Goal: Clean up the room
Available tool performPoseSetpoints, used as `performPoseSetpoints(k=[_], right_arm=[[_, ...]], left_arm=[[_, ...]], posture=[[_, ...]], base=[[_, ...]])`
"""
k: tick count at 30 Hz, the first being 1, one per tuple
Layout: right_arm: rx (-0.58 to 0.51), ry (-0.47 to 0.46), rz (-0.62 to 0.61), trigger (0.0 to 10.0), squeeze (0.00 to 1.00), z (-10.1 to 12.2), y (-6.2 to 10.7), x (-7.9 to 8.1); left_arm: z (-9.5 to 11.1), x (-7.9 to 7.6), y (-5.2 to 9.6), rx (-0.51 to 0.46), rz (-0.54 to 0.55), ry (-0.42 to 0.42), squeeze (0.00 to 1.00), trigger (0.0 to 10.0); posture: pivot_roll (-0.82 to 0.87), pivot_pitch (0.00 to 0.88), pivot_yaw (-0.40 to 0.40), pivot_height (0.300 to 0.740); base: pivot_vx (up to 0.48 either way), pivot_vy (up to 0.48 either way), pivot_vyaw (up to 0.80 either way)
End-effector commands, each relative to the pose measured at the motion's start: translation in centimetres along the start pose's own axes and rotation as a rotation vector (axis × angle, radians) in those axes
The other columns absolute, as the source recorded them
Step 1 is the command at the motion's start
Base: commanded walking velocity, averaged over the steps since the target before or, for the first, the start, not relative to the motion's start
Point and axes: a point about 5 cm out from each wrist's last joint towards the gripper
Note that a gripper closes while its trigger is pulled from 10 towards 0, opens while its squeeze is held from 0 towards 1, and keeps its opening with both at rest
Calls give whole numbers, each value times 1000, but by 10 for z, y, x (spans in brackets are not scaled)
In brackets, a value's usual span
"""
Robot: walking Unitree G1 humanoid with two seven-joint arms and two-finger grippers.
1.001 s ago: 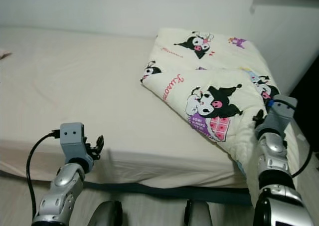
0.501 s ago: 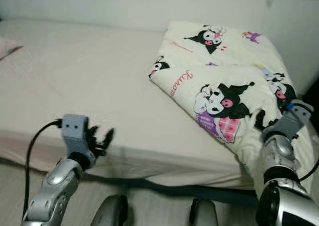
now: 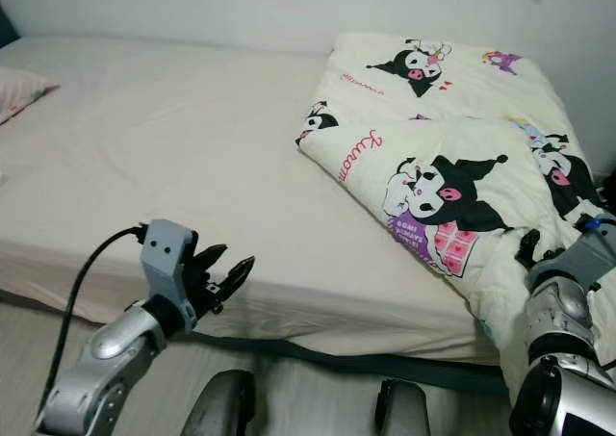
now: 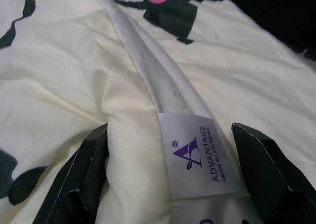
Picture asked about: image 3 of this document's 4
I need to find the cream cartoon print blanket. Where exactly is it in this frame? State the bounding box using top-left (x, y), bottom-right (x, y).
top-left (295, 32), bottom-right (616, 408)

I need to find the pink patterned pillow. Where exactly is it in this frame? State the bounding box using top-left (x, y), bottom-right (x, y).
top-left (0, 65), bottom-right (61, 124)

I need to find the mattress with cream sheet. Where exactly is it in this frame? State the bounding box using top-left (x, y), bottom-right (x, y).
top-left (0, 37), bottom-right (530, 365)

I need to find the teal upholstered bed headboard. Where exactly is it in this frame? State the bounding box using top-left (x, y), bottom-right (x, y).
top-left (0, 6), bottom-right (22, 49)

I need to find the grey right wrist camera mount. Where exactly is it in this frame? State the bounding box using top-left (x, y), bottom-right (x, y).
top-left (527, 226), bottom-right (616, 293)

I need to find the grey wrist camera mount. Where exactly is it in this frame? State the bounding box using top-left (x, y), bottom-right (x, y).
top-left (140, 219), bottom-right (198, 307)
top-left (527, 226), bottom-right (616, 293)

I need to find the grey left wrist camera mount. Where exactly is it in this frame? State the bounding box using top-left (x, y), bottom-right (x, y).
top-left (140, 219), bottom-right (198, 307)

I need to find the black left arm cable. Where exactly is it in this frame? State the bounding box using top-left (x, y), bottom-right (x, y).
top-left (53, 222), bottom-right (150, 427)

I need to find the dark blue bed frame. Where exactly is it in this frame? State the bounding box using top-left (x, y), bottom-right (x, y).
top-left (0, 296), bottom-right (516, 396)

